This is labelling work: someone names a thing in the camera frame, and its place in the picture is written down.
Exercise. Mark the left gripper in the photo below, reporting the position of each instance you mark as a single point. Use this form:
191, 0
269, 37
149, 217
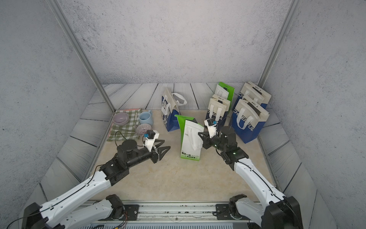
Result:
155, 156

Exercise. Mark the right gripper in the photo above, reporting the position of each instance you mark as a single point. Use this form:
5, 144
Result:
203, 135

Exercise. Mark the green white bag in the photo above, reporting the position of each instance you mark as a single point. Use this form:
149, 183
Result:
225, 91
191, 143

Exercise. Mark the navy beige bag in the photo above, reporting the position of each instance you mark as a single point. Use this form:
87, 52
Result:
218, 109

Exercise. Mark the blue beige takeout bag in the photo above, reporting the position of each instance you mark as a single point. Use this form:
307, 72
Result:
259, 95

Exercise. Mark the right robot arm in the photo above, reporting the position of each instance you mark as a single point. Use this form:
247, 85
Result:
262, 188

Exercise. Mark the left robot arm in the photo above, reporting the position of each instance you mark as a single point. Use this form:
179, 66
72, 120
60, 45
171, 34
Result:
63, 211

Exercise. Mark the pink patterned bowl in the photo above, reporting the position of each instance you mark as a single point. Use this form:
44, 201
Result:
142, 129

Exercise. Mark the blue mug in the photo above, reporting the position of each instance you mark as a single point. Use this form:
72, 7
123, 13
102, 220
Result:
146, 117

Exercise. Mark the green checkered cloth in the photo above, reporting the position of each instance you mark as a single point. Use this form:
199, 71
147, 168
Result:
128, 131

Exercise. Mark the purple bowl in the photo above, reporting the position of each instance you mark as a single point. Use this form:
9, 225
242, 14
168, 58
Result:
121, 118

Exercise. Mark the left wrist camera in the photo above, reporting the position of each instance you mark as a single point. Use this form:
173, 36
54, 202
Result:
149, 139

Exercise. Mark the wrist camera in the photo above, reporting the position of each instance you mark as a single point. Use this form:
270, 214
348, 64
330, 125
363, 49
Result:
211, 125
149, 139

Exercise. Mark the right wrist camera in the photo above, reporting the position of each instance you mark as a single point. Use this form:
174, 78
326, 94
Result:
211, 125

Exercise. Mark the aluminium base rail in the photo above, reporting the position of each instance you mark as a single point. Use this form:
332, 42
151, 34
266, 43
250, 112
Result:
186, 213

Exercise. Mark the right aluminium frame post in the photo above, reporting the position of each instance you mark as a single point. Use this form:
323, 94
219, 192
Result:
280, 39

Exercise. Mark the aluminium frame post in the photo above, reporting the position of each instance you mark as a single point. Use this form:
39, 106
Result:
280, 39
60, 17

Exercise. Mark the left aluminium frame post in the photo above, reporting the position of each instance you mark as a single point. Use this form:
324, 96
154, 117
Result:
60, 17

